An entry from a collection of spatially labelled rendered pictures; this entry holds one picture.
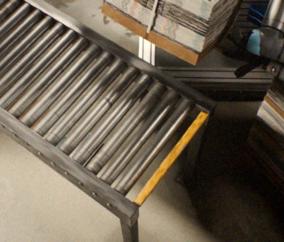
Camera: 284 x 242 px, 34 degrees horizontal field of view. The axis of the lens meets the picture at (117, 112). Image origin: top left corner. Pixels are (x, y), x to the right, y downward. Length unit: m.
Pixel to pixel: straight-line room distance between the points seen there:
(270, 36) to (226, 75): 1.03
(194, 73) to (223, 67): 0.17
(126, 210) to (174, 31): 0.61
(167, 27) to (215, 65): 1.11
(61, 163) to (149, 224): 0.86
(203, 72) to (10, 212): 1.26
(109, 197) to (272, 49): 0.72
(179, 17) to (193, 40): 0.08
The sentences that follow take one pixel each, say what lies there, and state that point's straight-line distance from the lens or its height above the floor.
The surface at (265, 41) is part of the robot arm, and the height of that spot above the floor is 1.14.
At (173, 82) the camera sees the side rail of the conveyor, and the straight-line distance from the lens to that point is 1.79.
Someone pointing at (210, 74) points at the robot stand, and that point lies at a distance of 2.52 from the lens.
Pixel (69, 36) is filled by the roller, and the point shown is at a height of 0.80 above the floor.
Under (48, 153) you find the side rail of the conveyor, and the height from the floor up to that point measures 0.80.
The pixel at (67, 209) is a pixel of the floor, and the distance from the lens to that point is 2.44.
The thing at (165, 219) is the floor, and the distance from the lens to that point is 2.40.
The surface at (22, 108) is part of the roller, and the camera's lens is 1.80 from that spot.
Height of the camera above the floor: 2.31
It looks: 61 degrees down
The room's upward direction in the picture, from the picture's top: 6 degrees counter-clockwise
